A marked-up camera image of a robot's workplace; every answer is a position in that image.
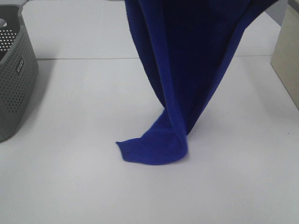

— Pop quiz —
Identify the blue towel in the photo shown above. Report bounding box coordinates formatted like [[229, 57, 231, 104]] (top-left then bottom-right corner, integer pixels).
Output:
[[117, 0, 274, 165]]

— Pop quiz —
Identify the grey perforated plastic basket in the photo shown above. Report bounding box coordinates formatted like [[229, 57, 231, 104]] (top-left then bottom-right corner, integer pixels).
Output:
[[0, 4, 38, 141]]

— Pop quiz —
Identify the beige fabric storage box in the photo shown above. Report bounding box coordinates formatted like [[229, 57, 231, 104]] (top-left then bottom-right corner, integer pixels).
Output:
[[271, 0, 299, 106]]

